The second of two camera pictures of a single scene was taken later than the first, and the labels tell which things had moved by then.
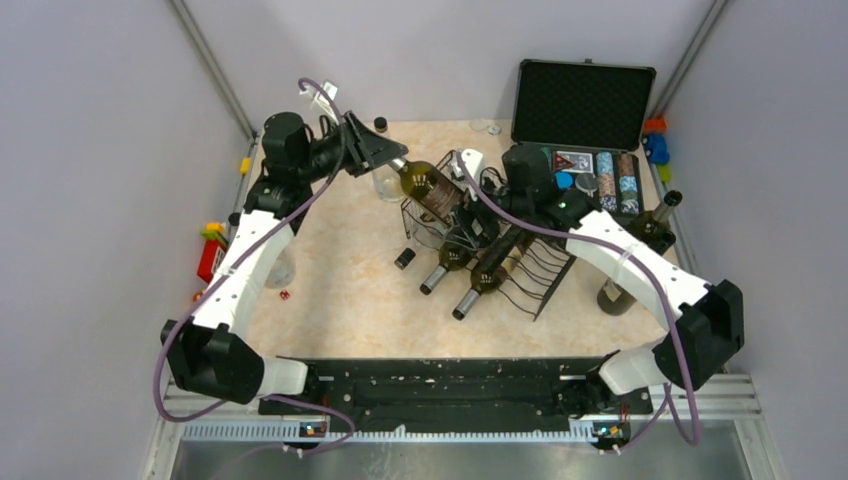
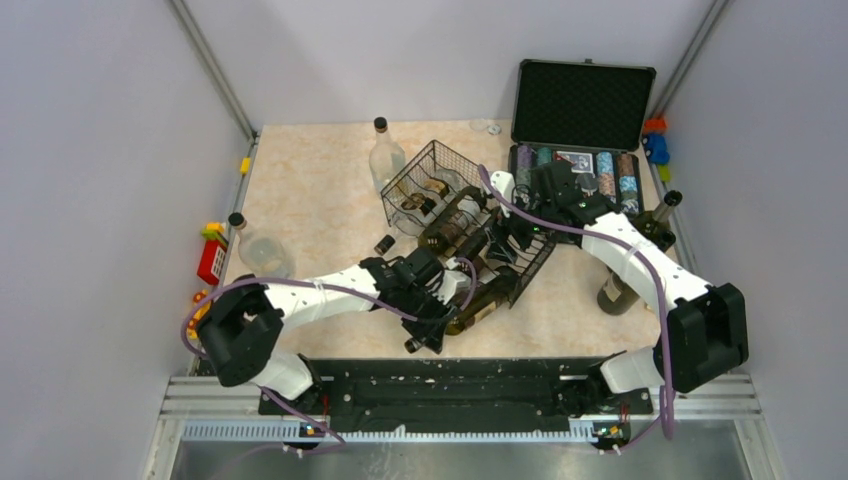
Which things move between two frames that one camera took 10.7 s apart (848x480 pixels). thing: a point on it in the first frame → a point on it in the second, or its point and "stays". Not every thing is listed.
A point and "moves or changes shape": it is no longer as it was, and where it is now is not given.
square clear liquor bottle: (426, 229) → (425, 201)
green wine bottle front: (452, 257) → (436, 237)
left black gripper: (364, 147) → (431, 337)
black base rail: (455, 394) stays
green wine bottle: (654, 227) stays
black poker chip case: (592, 119) stays
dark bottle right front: (614, 299) stays
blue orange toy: (655, 146) stays
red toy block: (213, 251) stays
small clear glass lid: (481, 125) stays
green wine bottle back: (422, 181) → (491, 294)
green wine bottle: (491, 273) → (473, 244)
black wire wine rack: (470, 219) moves or changes shape
